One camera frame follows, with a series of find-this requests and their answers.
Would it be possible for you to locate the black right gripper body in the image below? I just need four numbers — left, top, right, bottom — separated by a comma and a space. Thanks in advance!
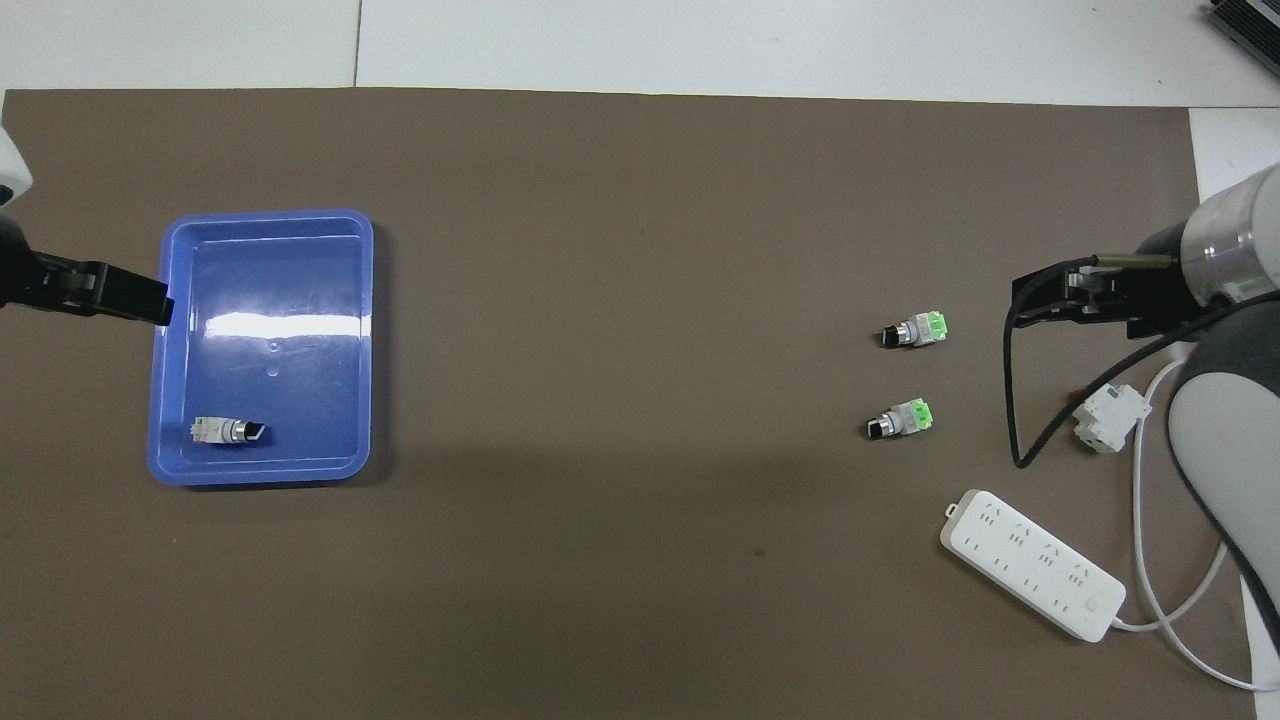
1120, 225, 1203, 343

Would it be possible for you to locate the white power strip cable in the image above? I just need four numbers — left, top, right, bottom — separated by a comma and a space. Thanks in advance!
1112, 360, 1280, 693

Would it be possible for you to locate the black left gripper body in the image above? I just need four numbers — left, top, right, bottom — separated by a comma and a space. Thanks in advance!
0, 215, 63, 313

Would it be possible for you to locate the selector switch with green block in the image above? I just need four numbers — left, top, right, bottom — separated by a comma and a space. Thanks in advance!
866, 398, 937, 441
190, 415, 269, 447
880, 311, 949, 350

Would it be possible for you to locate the white power strip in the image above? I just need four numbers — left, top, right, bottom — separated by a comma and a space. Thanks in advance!
938, 488, 1127, 643

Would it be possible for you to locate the blue plastic tray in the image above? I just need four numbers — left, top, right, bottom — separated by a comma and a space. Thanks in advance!
147, 209, 375, 488

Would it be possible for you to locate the brown table mat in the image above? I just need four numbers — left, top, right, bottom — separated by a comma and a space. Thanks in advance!
0, 88, 1259, 720

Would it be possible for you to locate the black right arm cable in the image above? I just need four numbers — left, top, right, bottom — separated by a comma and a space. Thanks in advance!
1003, 255, 1280, 471

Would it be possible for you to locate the white circuit breaker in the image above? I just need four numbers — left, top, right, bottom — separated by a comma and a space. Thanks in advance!
1072, 383, 1153, 454

